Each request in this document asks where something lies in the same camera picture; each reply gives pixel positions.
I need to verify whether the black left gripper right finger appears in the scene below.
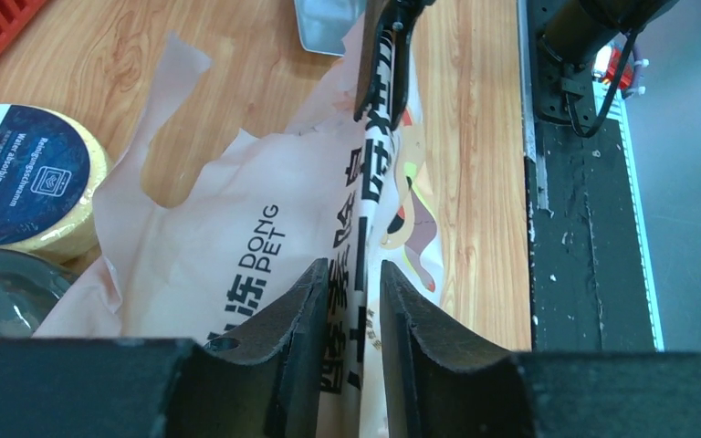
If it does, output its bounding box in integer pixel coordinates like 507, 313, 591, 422
380, 261, 535, 437

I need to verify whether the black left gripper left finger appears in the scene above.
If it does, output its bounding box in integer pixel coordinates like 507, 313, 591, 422
169, 258, 329, 437

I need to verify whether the pink cat litter bag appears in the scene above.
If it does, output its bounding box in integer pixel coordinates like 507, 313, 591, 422
37, 19, 444, 437

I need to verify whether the silver metal scoop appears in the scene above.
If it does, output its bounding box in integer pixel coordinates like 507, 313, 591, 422
294, 0, 366, 57

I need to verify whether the black bag clip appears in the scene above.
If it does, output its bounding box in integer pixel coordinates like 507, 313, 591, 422
354, 0, 434, 130

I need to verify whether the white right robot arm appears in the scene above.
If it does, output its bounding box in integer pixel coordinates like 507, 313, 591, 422
540, 0, 677, 65

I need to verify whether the grey litter box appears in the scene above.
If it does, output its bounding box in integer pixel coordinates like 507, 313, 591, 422
0, 249, 78, 338

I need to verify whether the yellow tape roll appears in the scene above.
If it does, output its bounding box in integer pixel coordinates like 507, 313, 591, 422
0, 103, 112, 263

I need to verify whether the black mounting rail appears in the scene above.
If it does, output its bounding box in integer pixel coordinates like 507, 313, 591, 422
518, 1, 664, 351

